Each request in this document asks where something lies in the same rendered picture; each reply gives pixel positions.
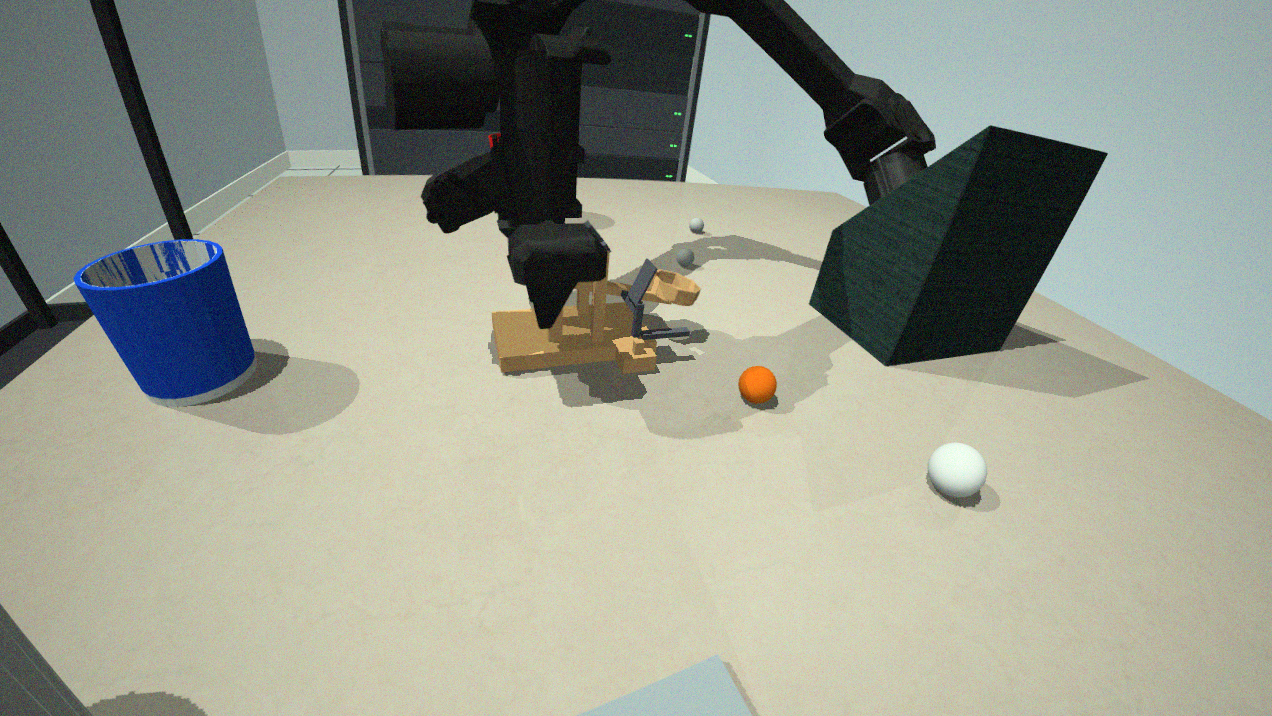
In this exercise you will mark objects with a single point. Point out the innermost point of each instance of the orange ball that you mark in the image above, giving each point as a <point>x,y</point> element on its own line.
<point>757,384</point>

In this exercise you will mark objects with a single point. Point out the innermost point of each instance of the blue mug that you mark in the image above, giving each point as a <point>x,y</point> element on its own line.
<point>171,312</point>

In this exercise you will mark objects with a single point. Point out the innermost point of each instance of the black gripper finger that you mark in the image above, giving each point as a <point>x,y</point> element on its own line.
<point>506,230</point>
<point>548,301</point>

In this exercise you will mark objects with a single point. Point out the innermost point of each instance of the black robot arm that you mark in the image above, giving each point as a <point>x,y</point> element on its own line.
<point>442,78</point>

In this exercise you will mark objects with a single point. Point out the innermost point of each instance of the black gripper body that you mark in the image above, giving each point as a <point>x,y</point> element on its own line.
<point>542,172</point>

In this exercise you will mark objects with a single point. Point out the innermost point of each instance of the white ball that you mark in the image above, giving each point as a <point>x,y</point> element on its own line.
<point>957,469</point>

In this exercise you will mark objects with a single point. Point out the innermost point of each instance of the wooden toy catapult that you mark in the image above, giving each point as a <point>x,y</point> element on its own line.
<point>596,332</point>

